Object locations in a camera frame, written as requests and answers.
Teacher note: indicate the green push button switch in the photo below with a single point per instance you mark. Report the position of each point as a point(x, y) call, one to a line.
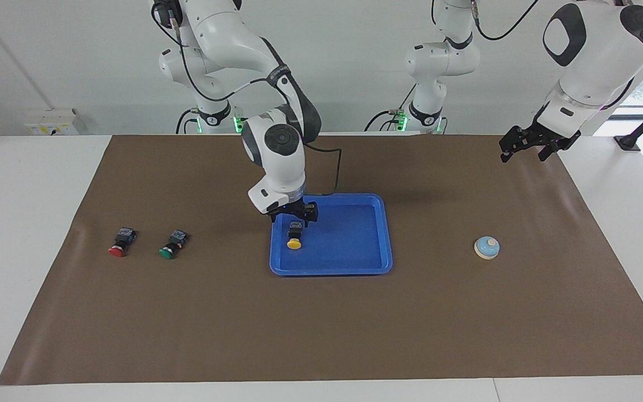
point(171, 248)

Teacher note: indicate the white wall socket box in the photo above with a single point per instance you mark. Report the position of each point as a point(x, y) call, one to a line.
point(53, 123)

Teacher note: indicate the red push button switch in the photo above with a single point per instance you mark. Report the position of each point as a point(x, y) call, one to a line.
point(120, 245)

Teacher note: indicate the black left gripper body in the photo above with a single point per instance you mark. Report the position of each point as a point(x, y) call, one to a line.
point(539, 137)

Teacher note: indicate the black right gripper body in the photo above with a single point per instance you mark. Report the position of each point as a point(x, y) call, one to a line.
point(291, 209)

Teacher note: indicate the blue plastic tray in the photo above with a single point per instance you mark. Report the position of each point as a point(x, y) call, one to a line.
point(349, 245)

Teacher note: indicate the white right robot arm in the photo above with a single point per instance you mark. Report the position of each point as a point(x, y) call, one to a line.
point(277, 167)

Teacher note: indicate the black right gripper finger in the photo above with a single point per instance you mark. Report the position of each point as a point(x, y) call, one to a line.
point(275, 217)
point(311, 213)

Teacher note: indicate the brown table mat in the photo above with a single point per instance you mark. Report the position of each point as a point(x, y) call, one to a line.
point(187, 324)

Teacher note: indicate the yellow push button switch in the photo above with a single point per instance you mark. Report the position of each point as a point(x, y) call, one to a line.
point(294, 243)

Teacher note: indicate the light blue call bell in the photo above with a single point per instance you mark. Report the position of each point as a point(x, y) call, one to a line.
point(487, 247)

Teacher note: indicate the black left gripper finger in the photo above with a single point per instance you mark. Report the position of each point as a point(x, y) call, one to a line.
point(548, 152)
point(508, 149)

